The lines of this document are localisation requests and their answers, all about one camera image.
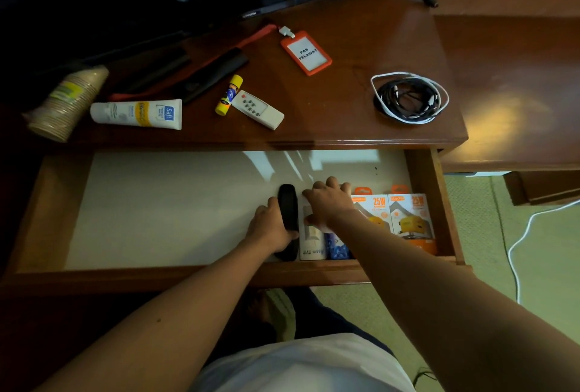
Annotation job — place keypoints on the person's right hand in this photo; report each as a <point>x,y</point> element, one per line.
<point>330,208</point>

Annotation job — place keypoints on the person's left hand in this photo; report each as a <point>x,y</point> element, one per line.
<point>265,228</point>

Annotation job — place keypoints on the person's right thumb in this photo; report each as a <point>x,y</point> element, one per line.
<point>310,200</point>

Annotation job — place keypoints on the person's left thumb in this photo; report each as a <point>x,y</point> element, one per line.
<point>290,236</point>

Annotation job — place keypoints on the person's right middle finger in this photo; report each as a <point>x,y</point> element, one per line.
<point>333,182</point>

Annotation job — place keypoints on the white cardboard box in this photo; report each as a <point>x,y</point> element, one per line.
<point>311,240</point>

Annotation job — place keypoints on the black remote control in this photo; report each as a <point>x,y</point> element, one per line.
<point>288,210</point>

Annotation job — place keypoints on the person's left forearm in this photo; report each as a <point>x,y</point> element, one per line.
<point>172,319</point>

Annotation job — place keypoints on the person's right forearm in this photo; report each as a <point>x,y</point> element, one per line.
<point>435,296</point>

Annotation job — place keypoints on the blue patterned box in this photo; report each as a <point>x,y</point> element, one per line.
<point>337,249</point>

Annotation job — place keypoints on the white orange charger box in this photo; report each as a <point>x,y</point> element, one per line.
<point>412,219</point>
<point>376,210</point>

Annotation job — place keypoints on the brown wooden desk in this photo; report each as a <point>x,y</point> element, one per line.
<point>344,101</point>

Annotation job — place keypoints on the person's dark trousers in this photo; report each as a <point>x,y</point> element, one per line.
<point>326,314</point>

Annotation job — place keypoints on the white remote control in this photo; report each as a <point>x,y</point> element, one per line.
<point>257,109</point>

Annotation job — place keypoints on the person's white shirt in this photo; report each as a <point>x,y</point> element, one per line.
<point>308,367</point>

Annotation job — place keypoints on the orange badge holder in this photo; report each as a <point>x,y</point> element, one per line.
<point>306,53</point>

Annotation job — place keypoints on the yellow glue stick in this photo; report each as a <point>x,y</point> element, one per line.
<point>228,95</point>

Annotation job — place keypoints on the wooden drawer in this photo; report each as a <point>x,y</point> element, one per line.
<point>158,210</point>

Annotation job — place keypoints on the black comb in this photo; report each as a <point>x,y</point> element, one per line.
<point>215,77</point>

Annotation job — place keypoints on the white cream tube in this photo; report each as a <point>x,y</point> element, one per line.
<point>136,114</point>

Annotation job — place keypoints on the black flat case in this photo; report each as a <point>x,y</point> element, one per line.
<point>158,71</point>

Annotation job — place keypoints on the brown wooden side cabinet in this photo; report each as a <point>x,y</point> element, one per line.
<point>512,88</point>

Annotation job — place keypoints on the stack of paper cups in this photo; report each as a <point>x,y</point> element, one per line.
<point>65,104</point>

